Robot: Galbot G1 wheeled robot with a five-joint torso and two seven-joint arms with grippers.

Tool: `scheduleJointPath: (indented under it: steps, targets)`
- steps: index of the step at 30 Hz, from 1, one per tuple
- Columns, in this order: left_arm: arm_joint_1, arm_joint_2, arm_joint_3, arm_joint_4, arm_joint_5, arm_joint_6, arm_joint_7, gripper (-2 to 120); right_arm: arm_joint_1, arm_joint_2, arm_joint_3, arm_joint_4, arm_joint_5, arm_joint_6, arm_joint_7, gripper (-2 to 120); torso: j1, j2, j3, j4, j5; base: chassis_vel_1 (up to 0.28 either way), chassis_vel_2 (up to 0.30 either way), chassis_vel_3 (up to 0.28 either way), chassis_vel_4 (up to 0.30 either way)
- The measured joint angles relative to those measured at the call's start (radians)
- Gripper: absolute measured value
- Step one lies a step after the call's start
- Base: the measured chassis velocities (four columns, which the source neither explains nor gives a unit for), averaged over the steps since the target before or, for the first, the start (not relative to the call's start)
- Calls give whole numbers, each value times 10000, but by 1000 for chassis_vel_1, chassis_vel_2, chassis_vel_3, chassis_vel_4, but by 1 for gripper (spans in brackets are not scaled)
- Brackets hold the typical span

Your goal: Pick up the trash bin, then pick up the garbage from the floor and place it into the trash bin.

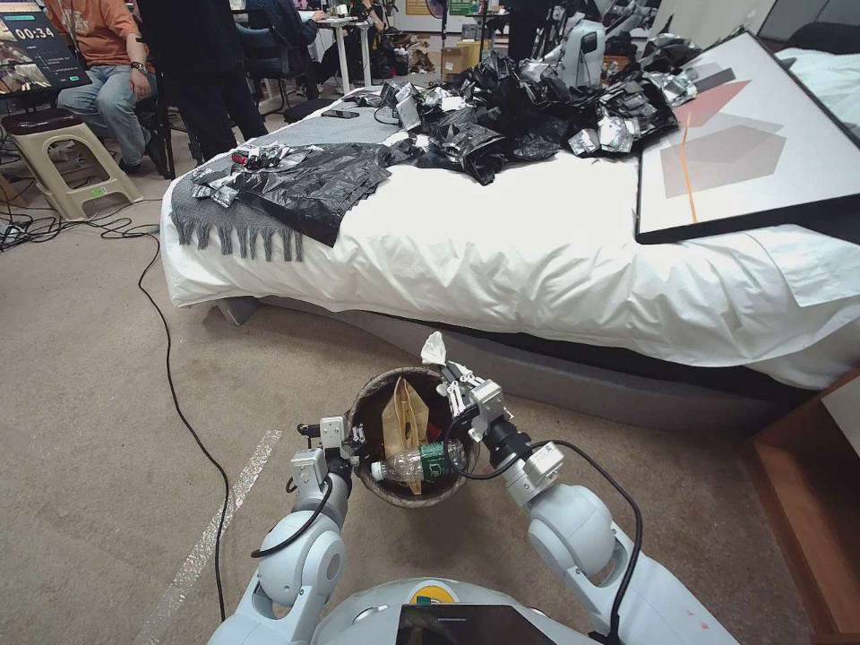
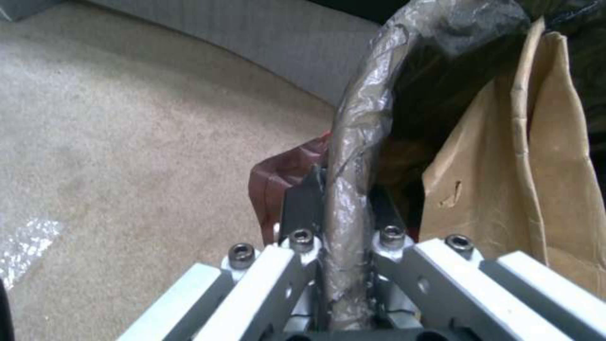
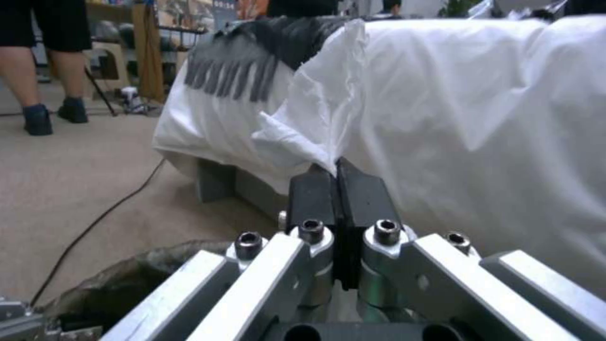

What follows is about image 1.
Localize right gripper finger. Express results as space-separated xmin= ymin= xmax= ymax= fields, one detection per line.
xmin=436 ymin=374 xmax=473 ymax=420
xmin=444 ymin=360 xmax=487 ymax=399

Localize white tissue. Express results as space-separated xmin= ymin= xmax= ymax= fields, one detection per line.
xmin=418 ymin=330 xmax=450 ymax=368

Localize brown woven trash bin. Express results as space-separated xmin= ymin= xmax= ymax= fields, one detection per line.
xmin=348 ymin=367 xmax=486 ymax=511

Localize white floor tape strip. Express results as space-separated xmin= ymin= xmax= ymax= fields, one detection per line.
xmin=133 ymin=428 xmax=284 ymax=645

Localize flat black trash bag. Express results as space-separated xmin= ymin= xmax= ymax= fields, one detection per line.
xmin=236 ymin=142 xmax=412 ymax=248

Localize brown paper bag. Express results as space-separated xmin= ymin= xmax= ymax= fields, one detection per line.
xmin=381 ymin=375 xmax=432 ymax=466

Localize clear green-label plastic bottle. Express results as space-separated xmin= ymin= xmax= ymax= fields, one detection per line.
xmin=368 ymin=439 xmax=469 ymax=495

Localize grey bed base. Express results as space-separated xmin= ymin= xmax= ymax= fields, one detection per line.
xmin=218 ymin=294 xmax=811 ymax=434

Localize white bed duvet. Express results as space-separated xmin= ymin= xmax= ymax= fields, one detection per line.
xmin=159 ymin=80 xmax=860 ymax=392

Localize white robot front shell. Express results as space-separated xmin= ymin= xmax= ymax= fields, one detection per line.
xmin=307 ymin=580 xmax=740 ymax=645

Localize grey fringed throw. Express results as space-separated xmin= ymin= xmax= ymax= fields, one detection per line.
xmin=168 ymin=100 xmax=411 ymax=264

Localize pile of black bags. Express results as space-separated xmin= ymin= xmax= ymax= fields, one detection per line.
xmin=379 ymin=47 xmax=681 ymax=188

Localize silver foil wrappers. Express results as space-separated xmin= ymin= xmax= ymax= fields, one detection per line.
xmin=190 ymin=142 xmax=312 ymax=207

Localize thin orange stick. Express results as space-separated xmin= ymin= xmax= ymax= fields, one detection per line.
xmin=679 ymin=109 xmax=699 ymax=224

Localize brown wooden nightstand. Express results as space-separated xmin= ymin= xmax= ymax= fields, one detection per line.
xmin=744 ymin=373 xmax=860 ymax=645

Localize cardboard box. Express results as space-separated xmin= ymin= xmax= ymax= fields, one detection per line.
xmin=439 ymin=39 xmax=486 ymax=76

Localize grey background robot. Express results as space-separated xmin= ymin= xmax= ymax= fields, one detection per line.
xmin=534 ymin=18 xmax=609 ymax=90

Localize white desk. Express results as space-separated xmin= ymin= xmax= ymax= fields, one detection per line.
xmin=314 ymin=15 xmax=374 ymax=97

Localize black framed abstract picture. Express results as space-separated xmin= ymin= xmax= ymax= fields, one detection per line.
xmin=633 ymin=29 xmax=860 ymax=247

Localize dark office chair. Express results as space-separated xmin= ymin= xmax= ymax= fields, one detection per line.
xmin=245 ymin=25 xmax=318 ymax=116

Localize beige plastic stool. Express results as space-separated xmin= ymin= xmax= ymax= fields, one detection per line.
xmin=0 ymin=109 xmax=146 ymax=224

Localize person at desk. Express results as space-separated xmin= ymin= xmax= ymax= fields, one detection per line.
xmin=243 ymin=0 xmax=325 ymax=90

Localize standing person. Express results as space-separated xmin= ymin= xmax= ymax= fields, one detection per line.
xmin=136 ymin=0 xmax=271 ymax=164

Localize seated person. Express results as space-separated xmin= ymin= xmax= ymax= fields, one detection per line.
xmin=42 ymin=0 xmax=170 ymax=177

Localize timer display screen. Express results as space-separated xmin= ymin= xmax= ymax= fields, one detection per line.
xmin=0 ymin=0 xmax=93 ymax=100

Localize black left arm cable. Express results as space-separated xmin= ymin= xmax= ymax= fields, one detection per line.
xmin=251 ymin=472 xmax=335 ymax=560

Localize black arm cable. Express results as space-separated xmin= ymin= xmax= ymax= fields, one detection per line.
xmin=461 ymin=439 xmax=644 ymax=638
xmin=251 ymin=472 xmax=335 ymax=560

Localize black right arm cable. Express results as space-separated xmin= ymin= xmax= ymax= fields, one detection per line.
xmin=461 ymin=439 xmax=644 ymax=638

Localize long black floor cable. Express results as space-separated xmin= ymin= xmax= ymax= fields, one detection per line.
xmin=136 ymin=227 xmax=231 ymax=624

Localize tangled floor cables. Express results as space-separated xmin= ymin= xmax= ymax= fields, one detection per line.
xmin=0 ymin=198 xmax=162 ymax=255

